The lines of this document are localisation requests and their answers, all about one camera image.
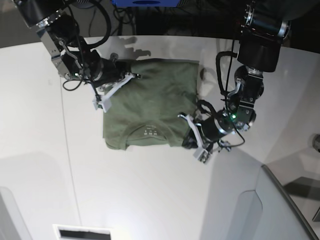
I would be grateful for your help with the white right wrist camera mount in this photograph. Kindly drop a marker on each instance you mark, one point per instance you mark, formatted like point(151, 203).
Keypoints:
point(104, 101)

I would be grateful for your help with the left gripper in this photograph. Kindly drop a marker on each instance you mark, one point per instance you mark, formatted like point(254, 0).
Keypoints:
point(218, 125)

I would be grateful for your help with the green t-shirt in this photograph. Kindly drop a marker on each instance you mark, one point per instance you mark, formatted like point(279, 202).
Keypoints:
point(144, 112)

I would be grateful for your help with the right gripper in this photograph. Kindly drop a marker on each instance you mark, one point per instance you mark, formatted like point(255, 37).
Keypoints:
point(110, 71)

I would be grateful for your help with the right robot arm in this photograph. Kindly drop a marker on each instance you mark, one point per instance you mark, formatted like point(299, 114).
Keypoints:
point(74, 58)

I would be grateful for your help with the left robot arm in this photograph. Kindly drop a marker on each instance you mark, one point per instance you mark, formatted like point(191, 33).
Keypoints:
point(262, 34)

